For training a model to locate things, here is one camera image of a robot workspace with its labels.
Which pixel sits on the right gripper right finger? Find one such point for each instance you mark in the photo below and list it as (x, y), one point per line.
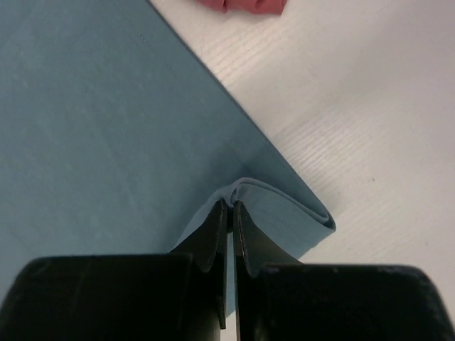
(279, 298)

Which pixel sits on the blue t shirt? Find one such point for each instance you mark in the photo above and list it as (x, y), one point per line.
(116, 139)

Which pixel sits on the pink folded t shirt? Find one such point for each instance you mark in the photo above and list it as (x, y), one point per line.
(256, 7)

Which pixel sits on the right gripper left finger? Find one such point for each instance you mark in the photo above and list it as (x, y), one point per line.
(180, 295)

